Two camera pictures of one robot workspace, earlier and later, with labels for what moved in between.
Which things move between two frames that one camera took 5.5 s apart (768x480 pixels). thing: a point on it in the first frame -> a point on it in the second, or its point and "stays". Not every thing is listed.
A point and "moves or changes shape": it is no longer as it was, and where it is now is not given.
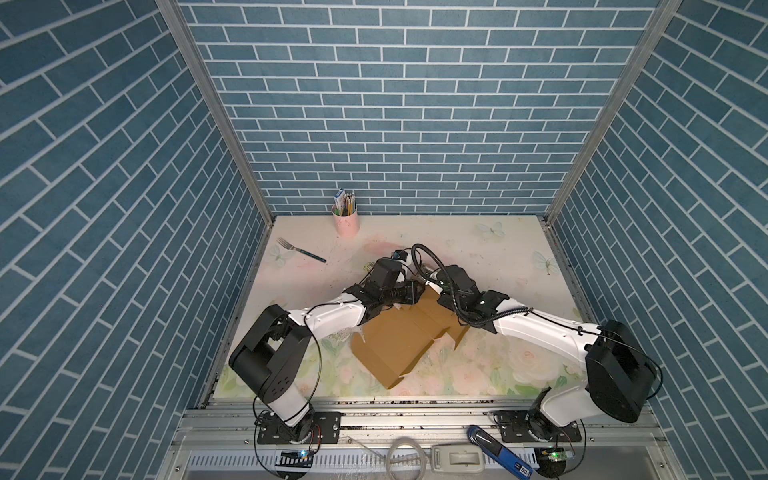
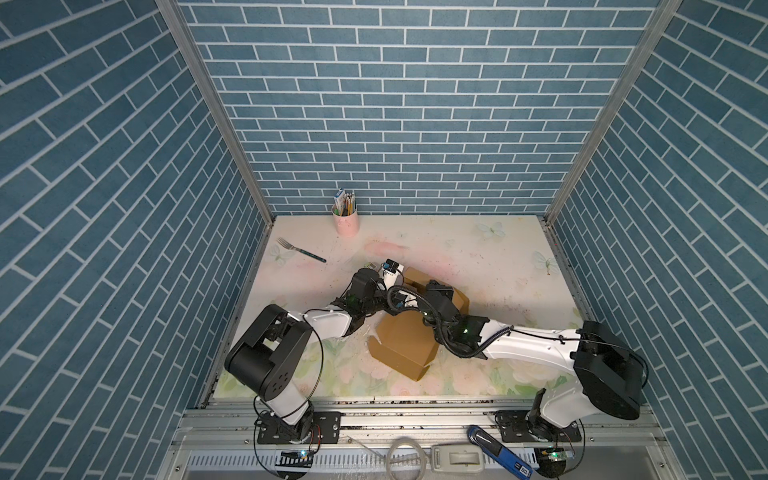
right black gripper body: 444,300 -> 448,293
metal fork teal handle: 289,246 stays
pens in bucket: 344,203 stays
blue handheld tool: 484,442 stays
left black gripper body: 403,293 -> 377,303
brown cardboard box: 389,338 moves or changes shape
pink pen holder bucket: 346,226 stays
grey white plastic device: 456,459 stays
